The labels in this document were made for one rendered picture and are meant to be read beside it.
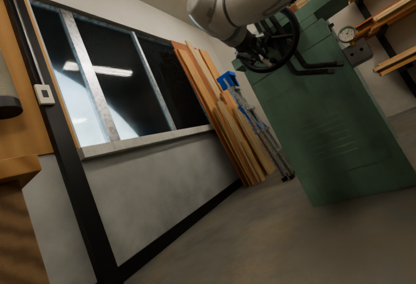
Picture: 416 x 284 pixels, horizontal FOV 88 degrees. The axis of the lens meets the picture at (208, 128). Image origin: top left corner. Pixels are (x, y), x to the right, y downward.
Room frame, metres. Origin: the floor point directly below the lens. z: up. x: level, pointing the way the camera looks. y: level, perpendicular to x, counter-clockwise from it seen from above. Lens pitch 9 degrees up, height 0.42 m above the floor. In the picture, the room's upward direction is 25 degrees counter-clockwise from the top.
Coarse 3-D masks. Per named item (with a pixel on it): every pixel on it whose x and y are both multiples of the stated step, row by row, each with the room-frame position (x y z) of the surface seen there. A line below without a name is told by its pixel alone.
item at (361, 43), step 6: (360, 42) 0.85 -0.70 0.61; (348, 48) 0.87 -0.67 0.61; (354, 48) 0.86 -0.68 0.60; (360, 48) 0.85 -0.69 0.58; (366, 48) 0.84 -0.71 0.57; (348, 54) 0.88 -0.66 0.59; (354, 54) 0.87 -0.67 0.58; (360, 54) 0.86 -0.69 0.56; (366, 54) 0.85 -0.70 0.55; (372, 54) 0.84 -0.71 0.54; (354, 60) 0.87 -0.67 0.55; (360, 60) 0.86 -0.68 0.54; (366, 60) 0.93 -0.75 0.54; (354, 66) 0.94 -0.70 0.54
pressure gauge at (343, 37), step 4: (344, 28) 0.84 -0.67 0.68; (348, 28) 0.83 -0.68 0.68; (352, 28) 0.83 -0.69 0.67; (340, 32) 0.85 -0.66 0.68; (344, 32) 0.84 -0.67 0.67; (348, 32) 0.84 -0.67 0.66; (352, 32) 0.83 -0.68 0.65; (356, 32) 0.82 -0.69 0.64; (340, 36) 0.85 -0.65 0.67; (344, 36) 0.84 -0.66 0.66; (348, 36) 0.84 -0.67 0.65; (352, 36) 0.83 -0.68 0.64; (340, 40) 0.85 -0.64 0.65; (344, 40) 0.85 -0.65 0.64; (348, 40) 0.84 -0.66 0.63; (352, 40) 0.85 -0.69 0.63; (352, 44) 0.86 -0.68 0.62
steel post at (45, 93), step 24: (24, 24) 1.23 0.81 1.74; (24, 48) 1.19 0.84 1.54; (48, 72) 1.26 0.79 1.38; (48, 96) 1.20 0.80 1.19; (48, 120) 1.19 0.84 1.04; (72, 144) 1.26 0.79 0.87; (72, 168) 1.22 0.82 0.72; (72, 192) 1.19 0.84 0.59; (96, 216) 1.25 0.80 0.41; (96, 240) 1.21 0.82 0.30; (96, 264) 1.19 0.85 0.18
